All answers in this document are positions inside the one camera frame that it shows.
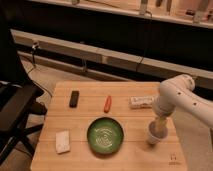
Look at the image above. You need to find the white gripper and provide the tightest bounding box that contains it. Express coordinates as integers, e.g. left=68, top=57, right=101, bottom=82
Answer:
left=152, top=96, right=175, bottom=132

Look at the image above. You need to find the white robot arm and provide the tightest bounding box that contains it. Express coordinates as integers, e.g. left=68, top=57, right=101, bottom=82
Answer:
left=153, top=74, right=213, bottom=130

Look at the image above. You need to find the white wrapped packet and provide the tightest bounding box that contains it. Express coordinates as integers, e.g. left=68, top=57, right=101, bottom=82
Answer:
left=129, top=96, right=154, bottom=109

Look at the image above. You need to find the orange carrot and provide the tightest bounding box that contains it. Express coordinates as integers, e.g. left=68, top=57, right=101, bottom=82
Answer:
left=104, top=96, right=112, bottom=113

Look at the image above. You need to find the green bowl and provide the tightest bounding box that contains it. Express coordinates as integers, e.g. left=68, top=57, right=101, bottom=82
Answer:
left=87, top=117, right=124, bottom=155

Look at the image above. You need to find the black rectangular block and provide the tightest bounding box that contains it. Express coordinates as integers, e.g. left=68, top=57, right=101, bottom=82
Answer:
left=69, top=91, right=79, bottom=108

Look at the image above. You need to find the white sponge block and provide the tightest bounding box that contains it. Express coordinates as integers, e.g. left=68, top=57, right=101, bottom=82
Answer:
left=56, top=131, right=70, bottom=154

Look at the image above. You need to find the black office chair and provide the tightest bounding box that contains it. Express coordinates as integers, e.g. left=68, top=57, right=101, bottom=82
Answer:
left=0, top=9, right=47, bottom=165

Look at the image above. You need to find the black cable on floor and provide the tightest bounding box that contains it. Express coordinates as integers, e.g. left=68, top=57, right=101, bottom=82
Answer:
left=19, top=41, right=54, bottom=99

